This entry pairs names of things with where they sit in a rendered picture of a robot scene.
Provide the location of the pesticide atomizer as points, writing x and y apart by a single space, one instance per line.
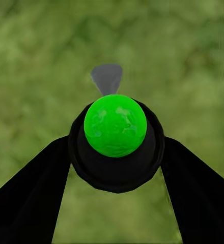
117 143

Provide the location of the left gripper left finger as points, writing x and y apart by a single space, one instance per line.
30 201

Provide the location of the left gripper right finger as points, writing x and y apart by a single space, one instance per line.
197 194

